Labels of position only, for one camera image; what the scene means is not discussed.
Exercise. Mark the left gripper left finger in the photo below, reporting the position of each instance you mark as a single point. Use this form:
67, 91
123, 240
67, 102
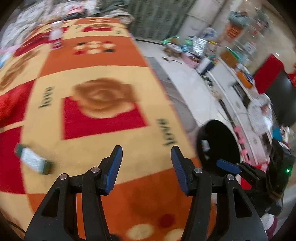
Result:
56, 216

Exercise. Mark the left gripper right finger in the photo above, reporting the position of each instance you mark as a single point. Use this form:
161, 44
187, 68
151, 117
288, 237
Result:
220, 209

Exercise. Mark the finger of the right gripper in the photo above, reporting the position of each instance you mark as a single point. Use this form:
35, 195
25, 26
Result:
228, 167

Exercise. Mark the green white small box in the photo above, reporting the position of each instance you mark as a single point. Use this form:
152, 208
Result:
33, 160

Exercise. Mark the red plastic bag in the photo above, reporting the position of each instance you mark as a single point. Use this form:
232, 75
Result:
12, 104

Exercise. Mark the black trash bin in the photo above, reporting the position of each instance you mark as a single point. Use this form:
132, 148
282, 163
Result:
215, 141

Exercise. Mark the white gloved right hand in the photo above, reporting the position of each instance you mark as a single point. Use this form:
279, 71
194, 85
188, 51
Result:
269, 222

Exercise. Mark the pink dumbbell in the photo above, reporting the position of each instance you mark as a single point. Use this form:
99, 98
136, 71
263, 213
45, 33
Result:
241, 141

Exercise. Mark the white dotted baby blanket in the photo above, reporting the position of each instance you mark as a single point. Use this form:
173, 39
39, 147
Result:
260, 114

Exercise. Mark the grey patterned rug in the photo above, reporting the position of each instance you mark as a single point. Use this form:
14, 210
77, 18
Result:
186, 116

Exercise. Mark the white tv cabinet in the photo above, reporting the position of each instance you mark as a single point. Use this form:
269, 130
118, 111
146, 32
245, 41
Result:
234, 98

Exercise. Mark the black flat television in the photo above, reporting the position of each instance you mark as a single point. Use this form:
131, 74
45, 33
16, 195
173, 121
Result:
282, 94

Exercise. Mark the red orange rose blanket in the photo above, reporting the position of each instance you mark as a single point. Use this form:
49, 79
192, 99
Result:
93, 93

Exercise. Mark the red cloth television cover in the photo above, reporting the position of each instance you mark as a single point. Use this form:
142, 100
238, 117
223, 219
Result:
267, 73

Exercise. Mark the silver foil bag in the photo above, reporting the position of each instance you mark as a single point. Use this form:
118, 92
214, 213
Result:
199, 46

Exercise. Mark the small round wooden stool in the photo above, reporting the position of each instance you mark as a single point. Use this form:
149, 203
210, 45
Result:
173, 50

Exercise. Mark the white pink yogurt bottle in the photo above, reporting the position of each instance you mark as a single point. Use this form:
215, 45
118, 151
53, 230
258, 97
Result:
55, 35

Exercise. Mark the green patterned curtain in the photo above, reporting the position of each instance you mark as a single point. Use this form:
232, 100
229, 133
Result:
153, 19

